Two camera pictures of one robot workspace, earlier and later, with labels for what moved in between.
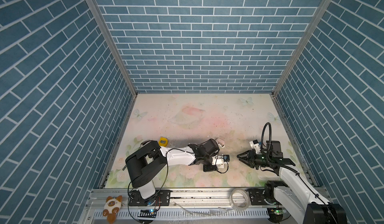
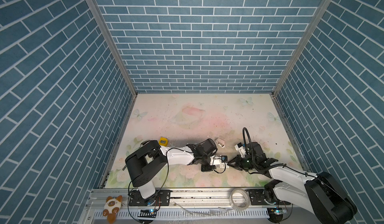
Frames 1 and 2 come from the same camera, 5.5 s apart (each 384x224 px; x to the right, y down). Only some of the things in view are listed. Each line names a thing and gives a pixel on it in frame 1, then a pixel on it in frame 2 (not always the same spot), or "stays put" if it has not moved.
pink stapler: x=220 y=142 stays put
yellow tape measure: x=163 y=141 stays put
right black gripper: x=250 y=158 -> x=235 y=165
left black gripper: x=211 y=168 stays put
